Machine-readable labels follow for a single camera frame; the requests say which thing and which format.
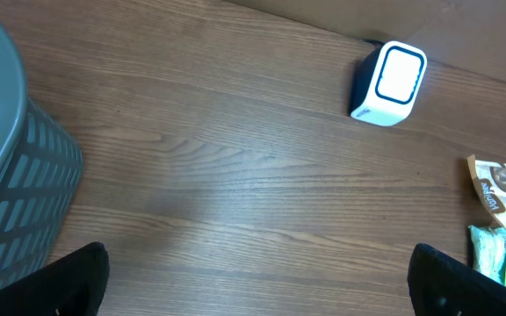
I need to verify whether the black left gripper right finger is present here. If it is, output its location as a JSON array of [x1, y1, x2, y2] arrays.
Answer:
[[408, 243, 506, 316]]

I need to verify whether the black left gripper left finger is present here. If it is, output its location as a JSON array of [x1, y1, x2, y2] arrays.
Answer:
[[0, 242, 110, 316]]

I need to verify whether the grey plastic basket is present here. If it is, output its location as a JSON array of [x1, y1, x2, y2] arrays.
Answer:
[[0, 25, 83, 290]]

